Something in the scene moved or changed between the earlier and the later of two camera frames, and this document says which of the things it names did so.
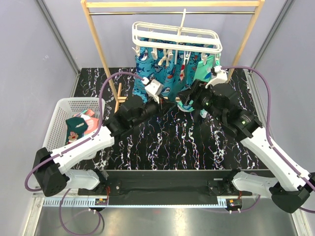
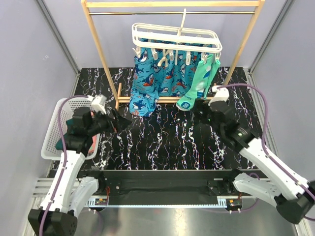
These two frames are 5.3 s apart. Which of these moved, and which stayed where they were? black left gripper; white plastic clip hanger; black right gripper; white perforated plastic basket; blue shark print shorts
Moved: black left gripper; black right gripper
Stayed: blue shark print shorts; white perforated plastic basket; white plastic clip hanger
